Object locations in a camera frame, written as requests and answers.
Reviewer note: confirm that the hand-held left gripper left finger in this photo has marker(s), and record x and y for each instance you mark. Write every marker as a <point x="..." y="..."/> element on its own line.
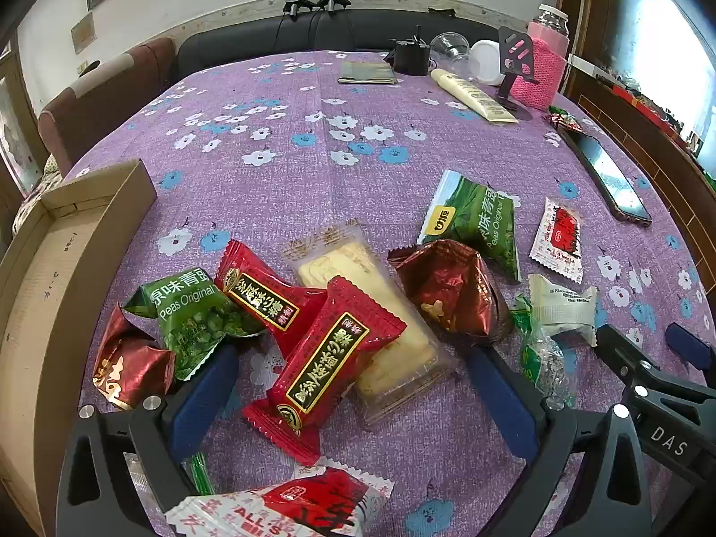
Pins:
<point x="204" y="397"/>

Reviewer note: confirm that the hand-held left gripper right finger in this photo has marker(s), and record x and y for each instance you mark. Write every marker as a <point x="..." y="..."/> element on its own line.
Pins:
<point x="500" y="397"/>

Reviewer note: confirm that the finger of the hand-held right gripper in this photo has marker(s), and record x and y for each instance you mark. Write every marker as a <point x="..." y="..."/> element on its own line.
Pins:
<point x="691" y="344"/>
<point x="618" y="349"/>

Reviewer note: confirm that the green clear snack packet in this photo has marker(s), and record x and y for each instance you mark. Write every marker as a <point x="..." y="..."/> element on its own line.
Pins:
<point x="199" y="472"/>
<point x="537" y="358"/>

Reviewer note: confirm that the small dark red foil packet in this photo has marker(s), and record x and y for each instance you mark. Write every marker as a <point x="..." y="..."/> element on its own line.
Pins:
<point x="131" y="369"/>

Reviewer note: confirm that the green pea snack packet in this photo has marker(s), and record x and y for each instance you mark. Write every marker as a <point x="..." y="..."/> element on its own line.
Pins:
<point x="475" y="212"/>
<point x="190" y="319"/>

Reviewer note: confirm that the red snack bar packet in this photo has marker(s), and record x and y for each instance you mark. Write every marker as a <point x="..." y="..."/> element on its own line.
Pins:
<point x="324" y="363"/>
<point x="257" y="291"/>

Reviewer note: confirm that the large dark red foil packet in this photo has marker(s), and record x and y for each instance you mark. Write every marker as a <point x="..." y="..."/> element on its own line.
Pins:
<point x="447" y="291"/>

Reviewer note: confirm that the small white red snack packet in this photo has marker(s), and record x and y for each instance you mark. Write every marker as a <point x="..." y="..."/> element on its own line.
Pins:
<point x="556" y="240"/>

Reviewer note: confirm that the clear biscuit packet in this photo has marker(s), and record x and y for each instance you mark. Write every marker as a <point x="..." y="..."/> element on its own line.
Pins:
<point x="341" y="260"/>

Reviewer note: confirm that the shallow cardboard box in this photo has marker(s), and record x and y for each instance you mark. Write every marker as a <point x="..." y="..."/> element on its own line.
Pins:
<point x="33" y="291"/>

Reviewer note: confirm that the large white red snack packet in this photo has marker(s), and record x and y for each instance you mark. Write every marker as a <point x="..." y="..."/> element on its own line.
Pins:
<point x="291" y="506"/>

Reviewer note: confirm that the black smartphone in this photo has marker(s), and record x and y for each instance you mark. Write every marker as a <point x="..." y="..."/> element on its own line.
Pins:
<point x="607" y="176"/>

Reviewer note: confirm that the red green candy packet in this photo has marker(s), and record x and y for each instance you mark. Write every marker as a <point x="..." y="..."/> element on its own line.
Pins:
<point x="565" y="120"/>

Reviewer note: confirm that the purple floral tablecloth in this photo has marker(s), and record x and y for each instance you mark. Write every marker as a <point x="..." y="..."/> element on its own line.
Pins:
<point x="335" y="190"/>

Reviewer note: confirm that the wooden cabinet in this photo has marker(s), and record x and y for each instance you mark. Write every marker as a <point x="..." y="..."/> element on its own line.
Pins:
<point x="615" y="103"/>

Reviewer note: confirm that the patterned brown blanket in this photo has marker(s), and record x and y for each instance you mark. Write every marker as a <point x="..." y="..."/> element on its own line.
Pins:
<point x="33" y="196"/>

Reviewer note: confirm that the cream tube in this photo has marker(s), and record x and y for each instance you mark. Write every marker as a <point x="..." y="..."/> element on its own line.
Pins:
<point x="475" y="96"/>

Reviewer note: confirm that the bottle in pink knitted sleeve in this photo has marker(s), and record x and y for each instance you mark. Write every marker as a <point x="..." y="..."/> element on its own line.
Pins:
<point x="545" y="67"/>

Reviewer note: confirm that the large flat screen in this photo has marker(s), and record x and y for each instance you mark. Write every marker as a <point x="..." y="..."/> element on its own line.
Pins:
<point x="660" y="39"/>

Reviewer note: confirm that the brown armchair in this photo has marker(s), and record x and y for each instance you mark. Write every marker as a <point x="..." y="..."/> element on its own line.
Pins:
<point x="100" y="106"/>

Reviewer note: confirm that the black phone stand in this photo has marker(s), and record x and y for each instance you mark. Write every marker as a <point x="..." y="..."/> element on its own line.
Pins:
<point x="514" y="56"/>

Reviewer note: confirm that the white round jar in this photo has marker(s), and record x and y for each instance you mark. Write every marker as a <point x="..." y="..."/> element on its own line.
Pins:
<point x="486" y="61"/>

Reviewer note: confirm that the black binder clip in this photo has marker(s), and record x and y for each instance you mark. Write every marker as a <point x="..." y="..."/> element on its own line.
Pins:
<point x="411" y="59"/>

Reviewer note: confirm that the black sofa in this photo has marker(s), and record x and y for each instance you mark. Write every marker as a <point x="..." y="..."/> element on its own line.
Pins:
<point x="251" y="45"/>

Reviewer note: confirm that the wall socket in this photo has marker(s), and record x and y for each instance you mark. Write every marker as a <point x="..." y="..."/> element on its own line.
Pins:
<point x="86" y="67"/>

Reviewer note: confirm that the wall plaque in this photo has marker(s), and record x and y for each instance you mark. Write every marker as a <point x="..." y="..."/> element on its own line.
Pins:
<point x="84" y="31"/>

